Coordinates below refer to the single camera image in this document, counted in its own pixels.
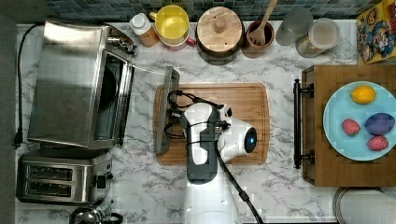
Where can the stainless steel toaster oven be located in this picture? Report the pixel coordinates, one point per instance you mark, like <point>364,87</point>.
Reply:
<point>83,86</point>

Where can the silver two-slot toaster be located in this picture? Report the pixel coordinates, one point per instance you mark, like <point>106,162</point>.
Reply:
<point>75,179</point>

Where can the yellow mug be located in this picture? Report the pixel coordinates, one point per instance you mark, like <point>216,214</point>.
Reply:
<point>171,23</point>

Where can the bamboo tray with black handle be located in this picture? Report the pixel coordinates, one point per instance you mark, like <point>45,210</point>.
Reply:
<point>323,166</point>

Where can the yellow lemon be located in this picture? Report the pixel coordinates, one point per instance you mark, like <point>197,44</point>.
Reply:
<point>363,94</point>

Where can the red strawberry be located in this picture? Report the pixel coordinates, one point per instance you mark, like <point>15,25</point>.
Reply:
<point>377,143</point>
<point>350,127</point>

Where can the round wooden lid jar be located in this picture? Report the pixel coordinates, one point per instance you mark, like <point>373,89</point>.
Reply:
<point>219,35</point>

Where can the light blue plate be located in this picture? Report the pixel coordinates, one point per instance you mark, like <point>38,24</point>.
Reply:
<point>341,106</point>

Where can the white cap spice bottle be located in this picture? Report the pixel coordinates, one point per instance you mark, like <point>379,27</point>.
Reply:
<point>142,27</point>

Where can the brown utensil holder cup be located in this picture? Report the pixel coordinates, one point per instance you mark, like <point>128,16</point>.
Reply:
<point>268,35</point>

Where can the wooden cutting board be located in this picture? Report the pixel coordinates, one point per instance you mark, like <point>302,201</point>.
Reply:
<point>248,102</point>

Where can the glass oven door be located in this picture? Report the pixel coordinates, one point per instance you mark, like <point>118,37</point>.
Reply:
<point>167,79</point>

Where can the clear lidded jar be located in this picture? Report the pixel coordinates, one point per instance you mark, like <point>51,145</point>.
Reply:
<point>324,34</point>

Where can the shiny steel kettle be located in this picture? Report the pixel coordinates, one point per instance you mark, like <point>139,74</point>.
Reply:
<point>97,213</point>

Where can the purple plum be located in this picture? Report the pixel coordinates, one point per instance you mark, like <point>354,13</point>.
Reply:
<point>379,123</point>

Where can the round steel sink rim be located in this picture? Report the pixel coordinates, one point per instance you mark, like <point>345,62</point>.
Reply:
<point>363,206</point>

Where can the lower red strawberry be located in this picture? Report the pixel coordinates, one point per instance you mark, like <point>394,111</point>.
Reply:
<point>377,143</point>

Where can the frosted grey glass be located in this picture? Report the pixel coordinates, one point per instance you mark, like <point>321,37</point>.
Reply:
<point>295,24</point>

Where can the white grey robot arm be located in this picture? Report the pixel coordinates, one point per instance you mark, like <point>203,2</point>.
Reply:
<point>213,137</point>

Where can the yellow cereal box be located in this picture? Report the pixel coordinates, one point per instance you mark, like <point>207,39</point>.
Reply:
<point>376,31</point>

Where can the wooden spoon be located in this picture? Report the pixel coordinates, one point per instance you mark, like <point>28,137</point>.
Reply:
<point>257,36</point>

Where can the upper red strawberry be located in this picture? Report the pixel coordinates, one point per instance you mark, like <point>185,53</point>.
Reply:
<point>350,127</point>

